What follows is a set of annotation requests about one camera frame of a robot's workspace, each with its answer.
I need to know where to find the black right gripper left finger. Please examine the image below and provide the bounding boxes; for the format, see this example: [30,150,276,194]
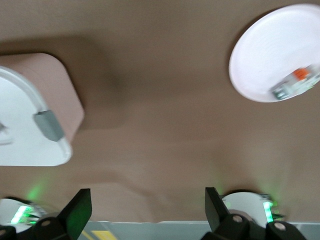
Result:
[0,188,93,240]

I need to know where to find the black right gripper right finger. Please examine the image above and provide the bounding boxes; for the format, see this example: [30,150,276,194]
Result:
[201,186,307,240]

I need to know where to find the white lidded box grey clasps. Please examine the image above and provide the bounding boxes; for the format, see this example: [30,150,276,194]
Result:
[0,51,86,167]

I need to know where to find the brown table cover mat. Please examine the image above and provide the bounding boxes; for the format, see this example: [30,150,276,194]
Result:
[0,0,320,223]

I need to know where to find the pink round plate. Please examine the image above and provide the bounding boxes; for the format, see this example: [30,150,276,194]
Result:
[228,3,320,103]

